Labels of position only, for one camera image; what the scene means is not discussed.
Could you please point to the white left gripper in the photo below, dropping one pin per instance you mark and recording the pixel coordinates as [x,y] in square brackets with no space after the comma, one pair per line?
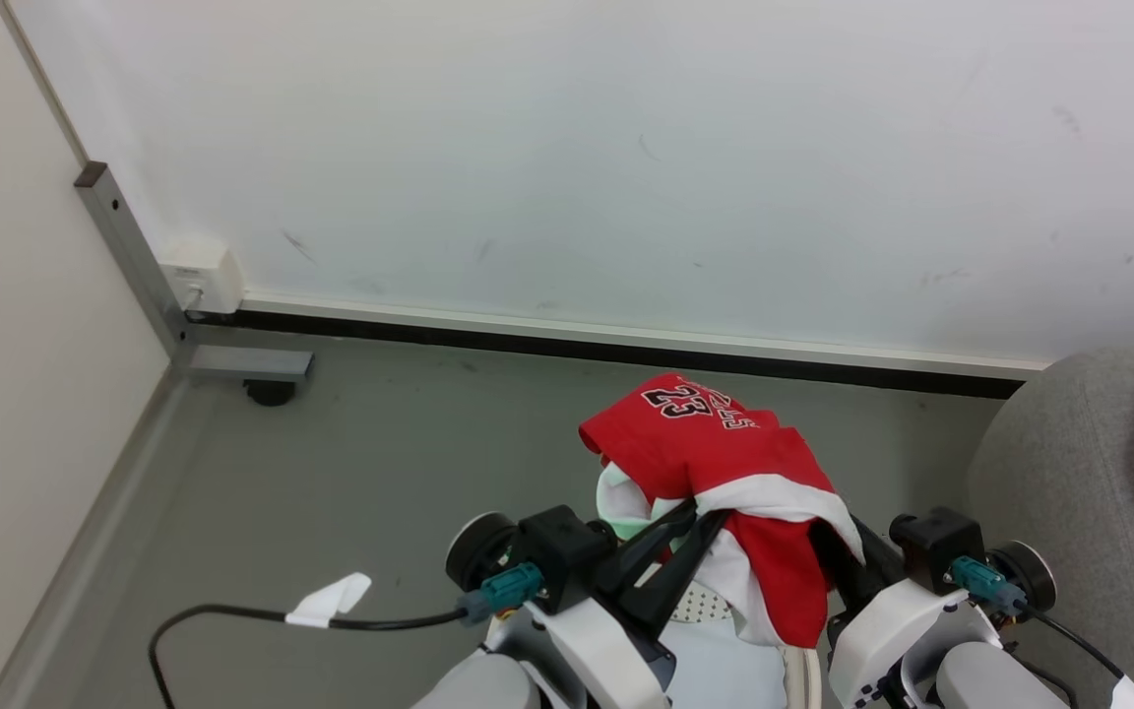
[592,660]

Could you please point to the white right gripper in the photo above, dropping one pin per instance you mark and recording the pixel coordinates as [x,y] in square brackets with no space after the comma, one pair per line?
[902,640]

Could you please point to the red white jersey number 23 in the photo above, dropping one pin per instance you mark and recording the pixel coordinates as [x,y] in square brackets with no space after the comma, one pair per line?
[715,443]

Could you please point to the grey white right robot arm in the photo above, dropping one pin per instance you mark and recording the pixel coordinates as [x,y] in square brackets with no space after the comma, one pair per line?
[1000,689]

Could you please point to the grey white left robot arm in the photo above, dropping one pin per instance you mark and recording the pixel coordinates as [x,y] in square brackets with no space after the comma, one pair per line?
[478,684]

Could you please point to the grey fabric sofa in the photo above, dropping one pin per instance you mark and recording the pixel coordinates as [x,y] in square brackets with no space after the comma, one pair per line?
[1079,473]

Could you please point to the white laundry basket brown rim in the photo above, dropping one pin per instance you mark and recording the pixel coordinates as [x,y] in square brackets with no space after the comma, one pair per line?
[724,670]

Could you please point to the black baseboard strip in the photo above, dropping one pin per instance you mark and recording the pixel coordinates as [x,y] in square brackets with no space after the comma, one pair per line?
[626,353]

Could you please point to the white baseboard trim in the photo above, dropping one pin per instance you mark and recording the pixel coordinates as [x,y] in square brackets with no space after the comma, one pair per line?
[626,333]

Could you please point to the grey metal foot bar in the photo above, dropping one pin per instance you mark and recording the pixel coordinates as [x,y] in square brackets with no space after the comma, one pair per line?
[252,362]

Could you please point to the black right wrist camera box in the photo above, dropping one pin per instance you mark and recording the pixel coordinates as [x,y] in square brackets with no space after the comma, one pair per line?
[936,542]

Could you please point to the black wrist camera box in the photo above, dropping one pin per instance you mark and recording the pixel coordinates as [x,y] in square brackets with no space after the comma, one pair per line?
[936,542]
[562,551]

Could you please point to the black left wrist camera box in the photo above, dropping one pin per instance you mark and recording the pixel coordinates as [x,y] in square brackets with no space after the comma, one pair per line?
[562,551]

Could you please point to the black round frame foot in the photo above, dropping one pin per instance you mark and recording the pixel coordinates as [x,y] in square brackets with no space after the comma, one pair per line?
[270,392]

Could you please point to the white wall socket box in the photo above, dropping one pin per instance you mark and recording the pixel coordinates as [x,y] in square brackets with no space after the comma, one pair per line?
[203,276]

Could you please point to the grey partition bottom rail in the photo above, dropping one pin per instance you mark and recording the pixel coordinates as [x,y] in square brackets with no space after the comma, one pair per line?
[85,551]

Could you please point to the grey metal frame post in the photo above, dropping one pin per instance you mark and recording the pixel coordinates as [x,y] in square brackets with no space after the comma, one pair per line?
[129,251]

